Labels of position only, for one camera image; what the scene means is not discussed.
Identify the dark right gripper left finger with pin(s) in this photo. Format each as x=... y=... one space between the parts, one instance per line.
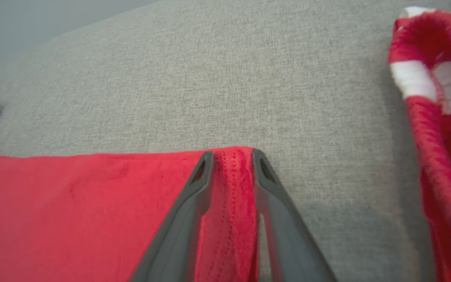
x=178 y=235

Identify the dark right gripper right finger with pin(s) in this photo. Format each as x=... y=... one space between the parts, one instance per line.
x=288 y=243

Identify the red basketball jersey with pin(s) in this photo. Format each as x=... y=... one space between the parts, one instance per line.
x=73 y=215

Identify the red Bulls 23 shorts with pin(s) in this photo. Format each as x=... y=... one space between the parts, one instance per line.
x=444 y=176

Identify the grey fabric sofa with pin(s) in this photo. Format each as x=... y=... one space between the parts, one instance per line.
x=249 y=78

